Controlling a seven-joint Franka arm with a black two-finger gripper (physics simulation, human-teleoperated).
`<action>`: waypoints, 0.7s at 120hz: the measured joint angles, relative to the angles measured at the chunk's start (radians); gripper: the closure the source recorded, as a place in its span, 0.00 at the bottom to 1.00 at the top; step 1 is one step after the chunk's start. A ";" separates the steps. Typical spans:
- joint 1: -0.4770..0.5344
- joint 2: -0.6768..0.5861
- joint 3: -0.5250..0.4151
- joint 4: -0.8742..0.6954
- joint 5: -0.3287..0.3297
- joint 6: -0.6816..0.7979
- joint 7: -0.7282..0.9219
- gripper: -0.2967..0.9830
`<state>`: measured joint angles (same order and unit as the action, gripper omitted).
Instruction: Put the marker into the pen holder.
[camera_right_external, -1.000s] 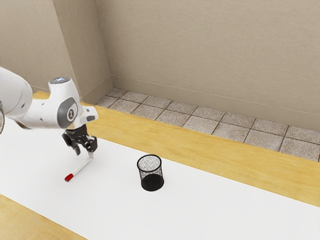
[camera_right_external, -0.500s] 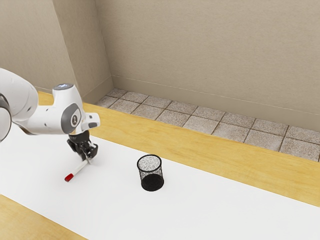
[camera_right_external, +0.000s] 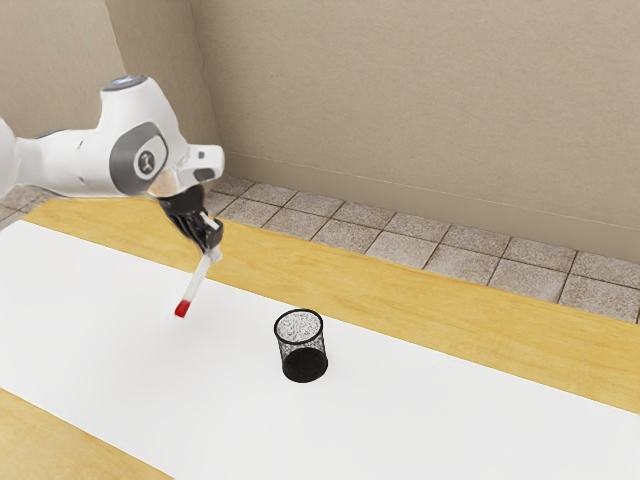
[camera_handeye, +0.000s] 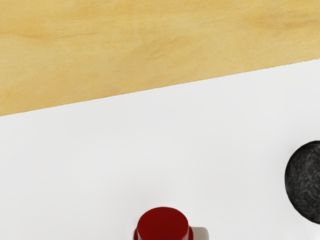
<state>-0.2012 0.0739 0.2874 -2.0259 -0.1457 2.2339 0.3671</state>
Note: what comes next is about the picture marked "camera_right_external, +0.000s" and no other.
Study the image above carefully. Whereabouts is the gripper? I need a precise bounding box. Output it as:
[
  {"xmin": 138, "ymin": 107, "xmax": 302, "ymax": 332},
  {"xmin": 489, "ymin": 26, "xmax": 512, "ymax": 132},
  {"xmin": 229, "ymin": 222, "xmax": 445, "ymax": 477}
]
[{"xmin": 156, "ymin": 183, "xmax": 224, "ymax": 254}]

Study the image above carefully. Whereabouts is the white pen with red cap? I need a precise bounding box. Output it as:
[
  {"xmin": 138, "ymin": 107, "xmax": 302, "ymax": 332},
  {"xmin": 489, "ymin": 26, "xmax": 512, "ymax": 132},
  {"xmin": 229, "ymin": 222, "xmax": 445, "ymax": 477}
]
[{"xmin": 173, "ymin": 241, "xmax": 223, "ymax": 319}]

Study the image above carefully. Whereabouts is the black mesh pen holder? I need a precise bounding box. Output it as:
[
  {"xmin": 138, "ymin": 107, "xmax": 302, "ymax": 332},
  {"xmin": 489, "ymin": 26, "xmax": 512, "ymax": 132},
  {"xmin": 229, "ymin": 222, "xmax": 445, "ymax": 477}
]
[{"xmin": 272, "ymin": 308, "xmax": 330, "ymax": 385}]

